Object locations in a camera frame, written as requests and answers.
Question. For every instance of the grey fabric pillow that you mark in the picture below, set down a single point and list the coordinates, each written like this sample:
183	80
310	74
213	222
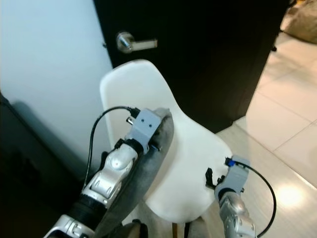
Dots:
143	178

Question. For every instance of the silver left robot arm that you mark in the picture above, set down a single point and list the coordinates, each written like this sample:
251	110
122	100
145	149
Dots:
114	173

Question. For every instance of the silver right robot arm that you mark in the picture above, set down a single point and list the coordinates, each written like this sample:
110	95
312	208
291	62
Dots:
235	218

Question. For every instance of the white plastic shell chair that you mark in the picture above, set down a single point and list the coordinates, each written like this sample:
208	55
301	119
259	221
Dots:
188	163

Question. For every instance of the black door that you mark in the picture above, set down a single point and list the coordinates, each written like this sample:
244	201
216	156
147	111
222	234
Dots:
208	59

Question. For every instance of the brown fabric sack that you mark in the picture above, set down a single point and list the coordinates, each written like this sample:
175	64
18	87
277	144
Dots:
302	22

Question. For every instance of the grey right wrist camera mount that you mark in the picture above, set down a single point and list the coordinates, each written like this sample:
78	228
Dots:
237	176

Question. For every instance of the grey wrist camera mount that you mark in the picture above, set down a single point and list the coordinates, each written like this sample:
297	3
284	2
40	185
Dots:
237	176
146	126

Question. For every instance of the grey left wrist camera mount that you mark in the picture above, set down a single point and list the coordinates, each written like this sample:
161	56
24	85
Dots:
146	126

